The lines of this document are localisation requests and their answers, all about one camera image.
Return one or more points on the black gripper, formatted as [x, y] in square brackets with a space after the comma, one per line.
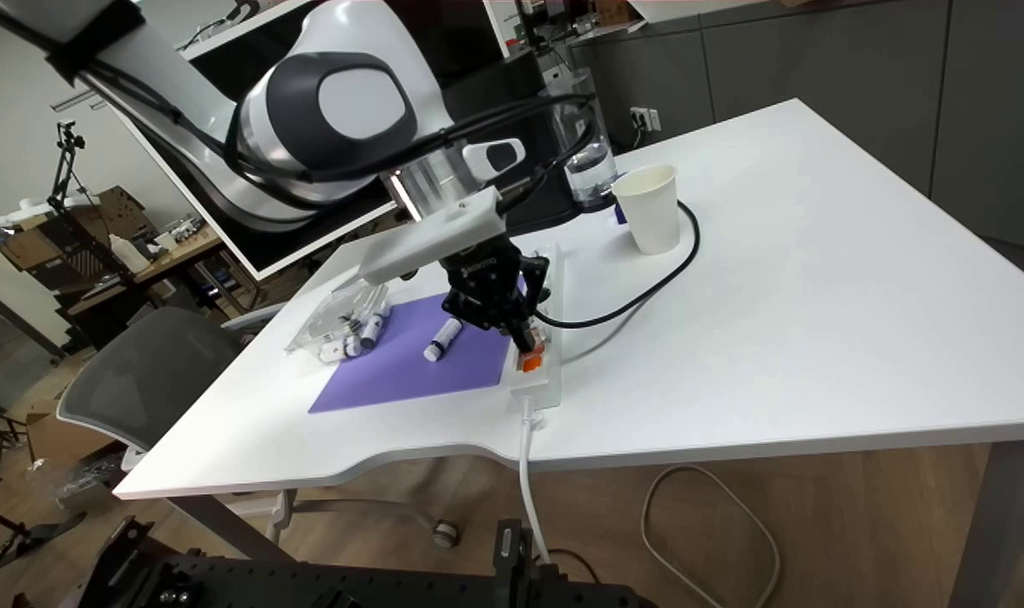
[496, 282]

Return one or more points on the white power strip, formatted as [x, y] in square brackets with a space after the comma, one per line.
[536, 386]

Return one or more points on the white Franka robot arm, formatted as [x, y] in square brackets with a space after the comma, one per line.
[342, 103]

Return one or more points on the white short marker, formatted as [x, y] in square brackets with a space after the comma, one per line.
[445, 340]

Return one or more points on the purple paper mat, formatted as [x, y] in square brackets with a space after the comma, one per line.
[398, 373]

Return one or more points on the white marker dark cap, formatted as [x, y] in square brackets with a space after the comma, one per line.
[372, 328]

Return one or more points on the clear plastic bottle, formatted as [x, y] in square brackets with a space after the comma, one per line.
[590, 181]

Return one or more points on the white marker brown end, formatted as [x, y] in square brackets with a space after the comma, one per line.
[349, 341]

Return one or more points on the white paper cup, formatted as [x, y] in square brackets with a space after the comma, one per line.
[650, 214]

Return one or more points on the clear plastic container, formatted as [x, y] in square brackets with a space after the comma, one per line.
[328, 322]

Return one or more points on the grey office chair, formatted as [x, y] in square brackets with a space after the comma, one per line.
[150, 373]

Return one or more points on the grey low cabinet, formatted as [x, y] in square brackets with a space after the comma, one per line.
[815, 68]

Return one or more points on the cluttered wooden desk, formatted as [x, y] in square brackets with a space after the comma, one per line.
[117, 242]

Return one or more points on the grey table leg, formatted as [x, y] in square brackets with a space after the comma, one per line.
[1000, 529]

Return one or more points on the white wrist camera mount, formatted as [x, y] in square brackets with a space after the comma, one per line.
[445, 230]

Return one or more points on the white wall socket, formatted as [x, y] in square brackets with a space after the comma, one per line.
[643, 120]

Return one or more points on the tripod with camera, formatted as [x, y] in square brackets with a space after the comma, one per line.
[69, 156]

